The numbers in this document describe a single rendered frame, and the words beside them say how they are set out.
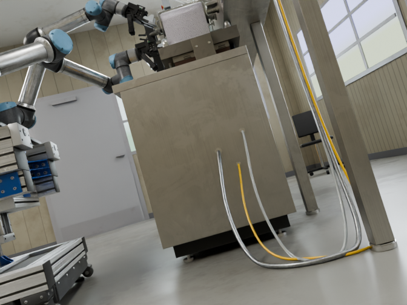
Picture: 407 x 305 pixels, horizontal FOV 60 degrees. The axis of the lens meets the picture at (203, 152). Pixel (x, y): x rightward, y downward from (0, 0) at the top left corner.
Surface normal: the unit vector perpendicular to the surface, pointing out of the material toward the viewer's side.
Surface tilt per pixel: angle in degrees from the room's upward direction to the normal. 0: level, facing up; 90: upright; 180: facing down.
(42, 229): 90
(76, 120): 90
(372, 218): 90
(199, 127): 90
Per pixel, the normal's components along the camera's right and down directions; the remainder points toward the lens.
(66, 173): 0.16, -0.11
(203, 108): -0.07, -0.05
